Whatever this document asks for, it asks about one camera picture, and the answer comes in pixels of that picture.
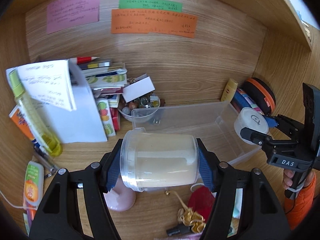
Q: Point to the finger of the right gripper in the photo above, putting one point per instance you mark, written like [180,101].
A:
[283,123]
[254,137]

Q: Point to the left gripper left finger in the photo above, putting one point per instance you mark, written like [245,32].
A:
[110,168]

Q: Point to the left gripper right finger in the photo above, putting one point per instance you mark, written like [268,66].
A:
[208,167]

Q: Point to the red velvet pouch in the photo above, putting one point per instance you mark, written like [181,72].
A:
[196,213]

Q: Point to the beige foam jar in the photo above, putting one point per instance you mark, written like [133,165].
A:
[158,160]

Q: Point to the pink round jar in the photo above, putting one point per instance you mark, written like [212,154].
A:
[120,198]

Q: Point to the teal small bottle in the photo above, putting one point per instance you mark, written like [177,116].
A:
[237,208]

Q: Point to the dark green spray bottle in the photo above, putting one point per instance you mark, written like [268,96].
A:
[180,229]

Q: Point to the black orange round case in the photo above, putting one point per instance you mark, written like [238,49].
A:
[261,94]

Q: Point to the clear plastic storage bin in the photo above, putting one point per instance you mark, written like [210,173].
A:
[213,123]

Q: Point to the fruit pattern box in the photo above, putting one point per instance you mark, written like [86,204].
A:
[106,117]

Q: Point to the yellow sunscreen bottle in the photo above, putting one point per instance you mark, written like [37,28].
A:
[229,90]

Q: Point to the bowl of beads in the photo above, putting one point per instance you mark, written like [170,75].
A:
[141,107]

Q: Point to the metal nail clipper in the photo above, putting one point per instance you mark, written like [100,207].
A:
[46,160]

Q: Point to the stack of books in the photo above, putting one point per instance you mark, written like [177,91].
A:
[106,78]

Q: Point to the white small box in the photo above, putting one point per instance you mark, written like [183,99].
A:
[142,85]

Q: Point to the white green orange tube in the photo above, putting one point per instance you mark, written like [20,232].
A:
[33,183]

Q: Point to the yellow green spray bottle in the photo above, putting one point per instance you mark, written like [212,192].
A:
[41,133]

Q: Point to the white paper bag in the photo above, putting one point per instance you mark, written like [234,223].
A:
[63,99]

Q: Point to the orange marker pen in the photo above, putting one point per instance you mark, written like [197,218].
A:
[29,214]

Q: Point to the orange tube box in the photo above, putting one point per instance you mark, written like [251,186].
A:
[17,117]

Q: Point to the orange sticky note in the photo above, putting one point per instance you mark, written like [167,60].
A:
[144,21]

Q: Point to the pink sticky note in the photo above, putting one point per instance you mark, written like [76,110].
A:
[64,14]

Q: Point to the green sticky note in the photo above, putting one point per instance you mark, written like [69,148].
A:
[151,4]

